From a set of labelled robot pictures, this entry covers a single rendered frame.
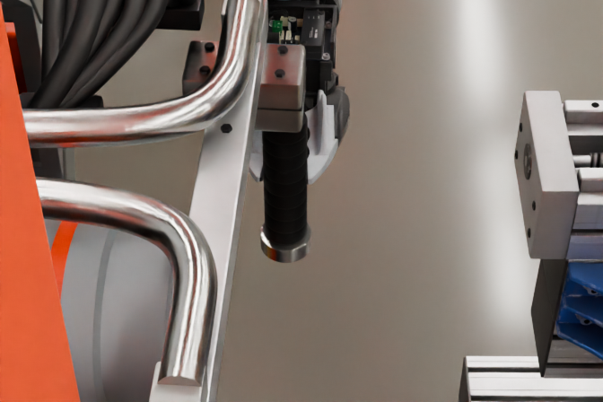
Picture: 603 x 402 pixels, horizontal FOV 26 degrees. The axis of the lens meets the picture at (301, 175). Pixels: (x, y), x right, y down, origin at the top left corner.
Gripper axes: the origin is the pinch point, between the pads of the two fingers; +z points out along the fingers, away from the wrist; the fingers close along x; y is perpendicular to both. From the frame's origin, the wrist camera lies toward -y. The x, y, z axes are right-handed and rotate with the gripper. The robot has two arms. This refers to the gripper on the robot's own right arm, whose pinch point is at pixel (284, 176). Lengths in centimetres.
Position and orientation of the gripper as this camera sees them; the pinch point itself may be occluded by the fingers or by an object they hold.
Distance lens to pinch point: 106.7
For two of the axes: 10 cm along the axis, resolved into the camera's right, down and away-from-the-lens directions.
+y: 0.0, -7.1, -7.0
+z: -0.6, 7.0, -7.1
